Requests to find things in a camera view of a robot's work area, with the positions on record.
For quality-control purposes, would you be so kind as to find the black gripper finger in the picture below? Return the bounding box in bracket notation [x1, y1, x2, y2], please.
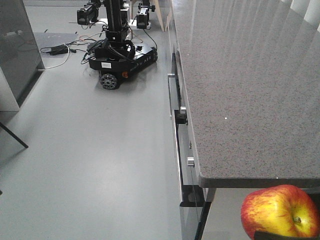
[254, 231, 320, 240]

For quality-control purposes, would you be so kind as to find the red yellow apple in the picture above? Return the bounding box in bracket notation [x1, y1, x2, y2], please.
[240, 184, 320, 240]

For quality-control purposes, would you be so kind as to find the black mobile robot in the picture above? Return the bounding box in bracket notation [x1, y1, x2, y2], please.
[77, 0, 158, 90]

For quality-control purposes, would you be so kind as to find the black power adapter with cable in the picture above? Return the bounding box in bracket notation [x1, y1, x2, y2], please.
[37, 41, 76, 72]

